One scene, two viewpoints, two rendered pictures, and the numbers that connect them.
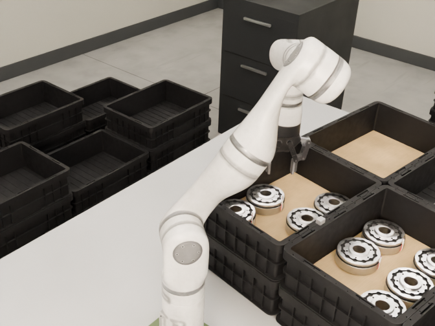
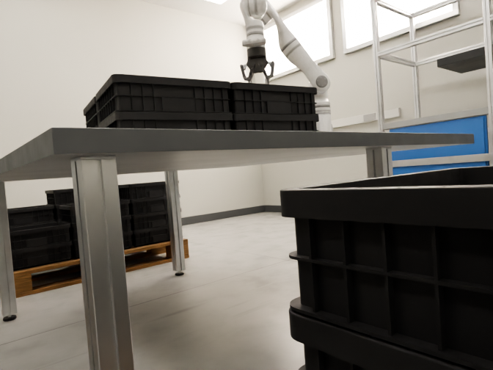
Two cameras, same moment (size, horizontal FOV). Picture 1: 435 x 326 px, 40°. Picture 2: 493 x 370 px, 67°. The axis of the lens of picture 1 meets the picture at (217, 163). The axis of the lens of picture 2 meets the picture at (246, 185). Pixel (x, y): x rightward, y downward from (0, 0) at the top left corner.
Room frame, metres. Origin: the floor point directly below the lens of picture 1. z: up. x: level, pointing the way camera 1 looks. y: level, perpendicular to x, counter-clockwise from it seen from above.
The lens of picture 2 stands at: (2.79, 0.08, 0.61)
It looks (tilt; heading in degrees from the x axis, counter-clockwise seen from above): 2 degrees down; 193
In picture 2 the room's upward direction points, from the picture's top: 4 degrees counter-clockwise
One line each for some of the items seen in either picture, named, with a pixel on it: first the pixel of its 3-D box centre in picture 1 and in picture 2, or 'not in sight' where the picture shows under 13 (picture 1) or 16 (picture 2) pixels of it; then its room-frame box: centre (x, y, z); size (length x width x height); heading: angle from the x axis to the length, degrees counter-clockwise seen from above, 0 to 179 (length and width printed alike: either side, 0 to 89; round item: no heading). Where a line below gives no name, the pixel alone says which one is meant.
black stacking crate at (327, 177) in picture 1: (287, 205); (257, 109); (1.27, -0.18, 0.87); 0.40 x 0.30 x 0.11; 134
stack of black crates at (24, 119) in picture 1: (32, 147); not in sight; (2.31, 0.83, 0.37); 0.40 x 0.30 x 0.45; 142
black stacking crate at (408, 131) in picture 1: (377, 154); (163, 106); (1.54, -0.47, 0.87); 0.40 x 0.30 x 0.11; 134
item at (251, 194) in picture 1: (265, 195); not in sight; (1.32, -0.13, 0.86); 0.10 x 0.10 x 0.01
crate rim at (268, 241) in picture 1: (289, 189); (257, 96); (1.27, -0.18, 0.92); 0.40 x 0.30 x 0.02; 134
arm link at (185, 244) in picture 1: (183, 253); (319, 92); (0.95, 0.06, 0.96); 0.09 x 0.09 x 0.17; 15
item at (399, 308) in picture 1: (382, 307); not in sight; (0.92, -0.36, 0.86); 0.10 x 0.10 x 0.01
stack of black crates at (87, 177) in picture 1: (92, 192); not in sight; (2.07, 0.52, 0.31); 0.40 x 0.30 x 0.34; 142
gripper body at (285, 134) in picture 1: (284, 134); (257, 60); (1.32, -0.16, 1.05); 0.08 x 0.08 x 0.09
